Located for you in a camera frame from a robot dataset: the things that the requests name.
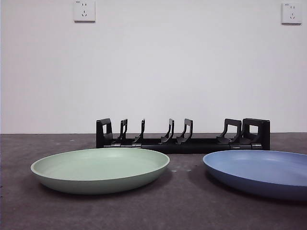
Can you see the green round plate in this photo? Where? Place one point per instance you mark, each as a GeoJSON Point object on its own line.
{"type": "Point", "coordinates": [100, 167]}

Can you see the blue round plate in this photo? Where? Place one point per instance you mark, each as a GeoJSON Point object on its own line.
{"type": "Point", "coordinates": [259, 172]}

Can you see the black plate rack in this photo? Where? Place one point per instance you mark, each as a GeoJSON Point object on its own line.
{"type": "Point", "coordinates": [204, 147]}

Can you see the white wall socket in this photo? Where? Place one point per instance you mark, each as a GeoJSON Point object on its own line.
{"type": "Point", "coordinates": [291, 14]}
{"type": "Point", "coordinates": [84, 10]}

